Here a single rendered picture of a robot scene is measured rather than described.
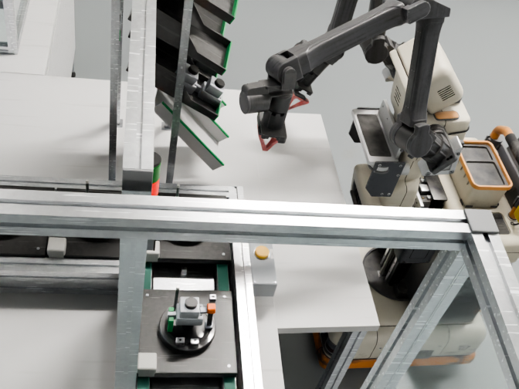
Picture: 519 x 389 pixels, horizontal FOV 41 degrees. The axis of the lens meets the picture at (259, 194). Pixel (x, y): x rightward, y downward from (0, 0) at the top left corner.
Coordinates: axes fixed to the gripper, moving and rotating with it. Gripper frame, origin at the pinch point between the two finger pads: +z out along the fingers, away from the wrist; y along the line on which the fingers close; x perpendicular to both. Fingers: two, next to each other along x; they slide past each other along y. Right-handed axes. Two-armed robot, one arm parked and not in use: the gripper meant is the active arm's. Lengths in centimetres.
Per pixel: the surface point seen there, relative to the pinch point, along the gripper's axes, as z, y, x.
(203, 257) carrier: 27.0, 16.7, -13.1
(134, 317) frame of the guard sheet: -47, 84, -34
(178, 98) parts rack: -2.3, -13.8, -23.4
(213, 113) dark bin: 2.4, -14.7, -13.0
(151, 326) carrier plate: 27, 39, -27
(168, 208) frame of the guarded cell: -74, 89, -32
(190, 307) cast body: 14.9, 41.0, -18.6
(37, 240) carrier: 28, 13, -57
